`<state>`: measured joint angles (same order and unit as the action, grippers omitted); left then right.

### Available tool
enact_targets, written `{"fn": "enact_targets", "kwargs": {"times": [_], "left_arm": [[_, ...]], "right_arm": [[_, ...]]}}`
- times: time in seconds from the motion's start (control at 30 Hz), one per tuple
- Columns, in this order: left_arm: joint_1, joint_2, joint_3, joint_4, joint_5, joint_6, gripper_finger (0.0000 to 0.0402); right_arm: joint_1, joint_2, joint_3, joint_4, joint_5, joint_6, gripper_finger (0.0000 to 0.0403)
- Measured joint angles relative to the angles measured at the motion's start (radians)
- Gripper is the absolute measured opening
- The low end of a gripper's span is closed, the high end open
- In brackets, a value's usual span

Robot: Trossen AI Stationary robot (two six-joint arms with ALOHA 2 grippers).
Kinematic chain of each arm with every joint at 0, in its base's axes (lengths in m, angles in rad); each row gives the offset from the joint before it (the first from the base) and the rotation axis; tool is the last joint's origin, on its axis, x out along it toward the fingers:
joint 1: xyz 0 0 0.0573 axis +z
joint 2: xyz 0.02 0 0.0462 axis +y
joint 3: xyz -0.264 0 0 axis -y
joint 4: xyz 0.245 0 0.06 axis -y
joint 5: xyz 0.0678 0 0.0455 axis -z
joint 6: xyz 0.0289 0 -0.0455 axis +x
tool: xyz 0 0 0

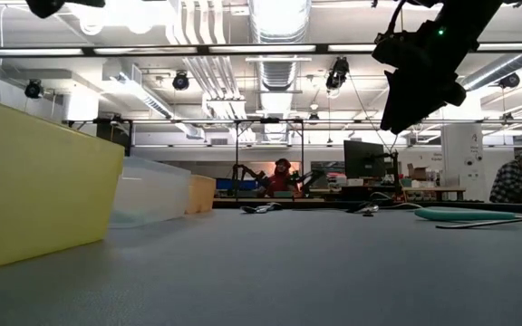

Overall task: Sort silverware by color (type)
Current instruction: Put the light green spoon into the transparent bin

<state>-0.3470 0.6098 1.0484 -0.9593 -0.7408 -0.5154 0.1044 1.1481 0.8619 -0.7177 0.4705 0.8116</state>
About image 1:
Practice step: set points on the yellow plastic bin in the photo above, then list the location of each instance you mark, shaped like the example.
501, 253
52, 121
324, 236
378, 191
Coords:
39, 190

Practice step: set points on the black computer monitor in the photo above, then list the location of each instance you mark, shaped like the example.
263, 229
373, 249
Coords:
363, 158

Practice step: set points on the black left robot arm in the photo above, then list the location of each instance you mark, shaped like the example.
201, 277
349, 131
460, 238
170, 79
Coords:
45, 6

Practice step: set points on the white rectangular air duct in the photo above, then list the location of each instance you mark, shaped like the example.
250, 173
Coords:
141, 95

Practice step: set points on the cardboard box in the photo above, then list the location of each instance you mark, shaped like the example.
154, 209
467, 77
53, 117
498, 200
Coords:
418, 173

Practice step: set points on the person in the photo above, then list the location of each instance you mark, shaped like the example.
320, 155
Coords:
512, 183
281, 181

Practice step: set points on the distant black workstation frame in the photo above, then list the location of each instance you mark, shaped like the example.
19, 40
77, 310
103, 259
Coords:
197, 121

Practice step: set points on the blue-grey table mat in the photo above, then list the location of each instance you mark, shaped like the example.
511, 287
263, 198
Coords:
261, 271

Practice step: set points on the overhead light bar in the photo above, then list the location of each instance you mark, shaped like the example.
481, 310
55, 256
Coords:
152, 50

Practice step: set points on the black table frame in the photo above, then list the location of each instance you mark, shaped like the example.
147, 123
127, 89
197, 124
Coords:
469, 204

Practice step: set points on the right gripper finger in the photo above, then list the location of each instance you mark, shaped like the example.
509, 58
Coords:
412, 102
389, 104

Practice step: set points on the silver ceiling duct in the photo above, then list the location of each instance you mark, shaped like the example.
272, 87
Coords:
279, 77

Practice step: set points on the wooden desk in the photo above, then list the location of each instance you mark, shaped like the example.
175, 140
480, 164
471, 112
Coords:
433, 190

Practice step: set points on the black ceiling spotlight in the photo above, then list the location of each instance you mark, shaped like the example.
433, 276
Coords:
338, 72
33, 89
180, 81
509, 80

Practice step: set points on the orange plastic bin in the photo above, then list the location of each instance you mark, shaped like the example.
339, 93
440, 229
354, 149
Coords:
202, 194

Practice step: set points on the dark cabinet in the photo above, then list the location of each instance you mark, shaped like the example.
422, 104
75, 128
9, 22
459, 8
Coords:
113, 138

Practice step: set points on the clear plastic bin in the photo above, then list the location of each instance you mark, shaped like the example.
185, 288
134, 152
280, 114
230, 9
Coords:
152, 194

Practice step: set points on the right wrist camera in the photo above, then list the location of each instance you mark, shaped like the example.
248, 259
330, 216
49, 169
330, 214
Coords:
394, 50

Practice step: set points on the white ceiling unit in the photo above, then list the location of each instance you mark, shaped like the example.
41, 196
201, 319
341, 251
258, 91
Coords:
80, 108

